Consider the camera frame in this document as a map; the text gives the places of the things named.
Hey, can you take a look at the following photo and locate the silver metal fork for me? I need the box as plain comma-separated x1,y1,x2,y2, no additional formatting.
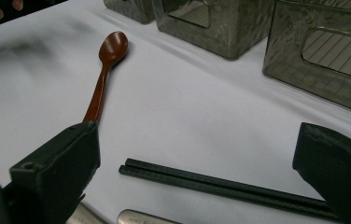
116,208,184,224

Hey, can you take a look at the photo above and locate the smoky transparent plastic bin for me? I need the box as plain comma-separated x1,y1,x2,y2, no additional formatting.
262,0,351,119
151,0,275,61
103,0,156,25

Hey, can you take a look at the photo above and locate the brown wooden spoon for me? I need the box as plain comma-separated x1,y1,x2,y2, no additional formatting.
82,31,130,123

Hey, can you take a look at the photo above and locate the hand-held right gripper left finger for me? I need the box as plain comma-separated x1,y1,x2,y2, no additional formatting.
8,120,102,224

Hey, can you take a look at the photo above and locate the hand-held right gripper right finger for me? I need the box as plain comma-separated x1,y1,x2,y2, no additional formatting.
292,121,351,224

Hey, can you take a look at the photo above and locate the black chopstick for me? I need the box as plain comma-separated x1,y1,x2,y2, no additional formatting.
124,158,331,208
118,164,342,221

